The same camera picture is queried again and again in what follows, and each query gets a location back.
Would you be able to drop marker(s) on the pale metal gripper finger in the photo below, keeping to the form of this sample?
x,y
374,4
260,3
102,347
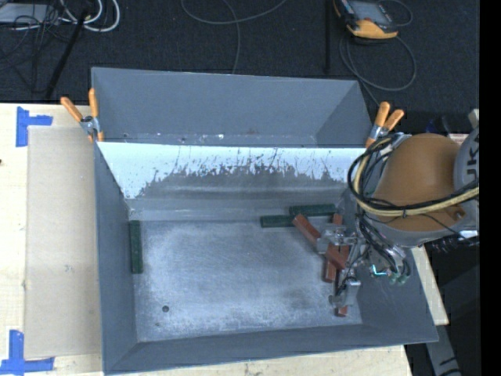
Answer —
x,y
333,239
349,291

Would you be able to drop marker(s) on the red-brown flat block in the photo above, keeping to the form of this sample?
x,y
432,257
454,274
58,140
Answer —
x,y
307,227
330,272
341,311

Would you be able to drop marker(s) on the dark green flat block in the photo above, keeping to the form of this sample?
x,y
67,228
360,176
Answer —
x,y
136,249
313,209
278,221

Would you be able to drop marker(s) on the grey metal bin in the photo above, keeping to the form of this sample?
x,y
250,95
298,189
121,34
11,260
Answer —
x,y
235,272

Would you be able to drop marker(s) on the pale flat board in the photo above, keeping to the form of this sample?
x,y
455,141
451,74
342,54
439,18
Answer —
x,y
62,249

